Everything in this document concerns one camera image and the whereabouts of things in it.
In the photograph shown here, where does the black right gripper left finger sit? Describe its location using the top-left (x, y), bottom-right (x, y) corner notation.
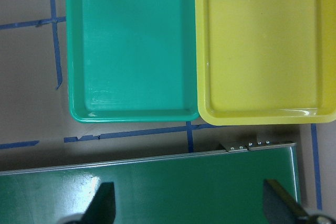
top-left (81, 182), bottom-right (116, 223)

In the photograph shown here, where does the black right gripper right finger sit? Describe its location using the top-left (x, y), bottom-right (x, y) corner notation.
top-left (262, 179), bottom-right (309, 223)

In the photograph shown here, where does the green conveyor belt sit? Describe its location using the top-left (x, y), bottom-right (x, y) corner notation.
top-left (1, 144), bottom-right (300, 223)

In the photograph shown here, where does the yellow plastic tray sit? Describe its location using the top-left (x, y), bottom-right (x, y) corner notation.
top-left (195, 0), bottom-right (335, 125)

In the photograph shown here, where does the green plastic tray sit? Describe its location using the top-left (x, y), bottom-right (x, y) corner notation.
top-left (66, 0), bottom-right (199, 123)

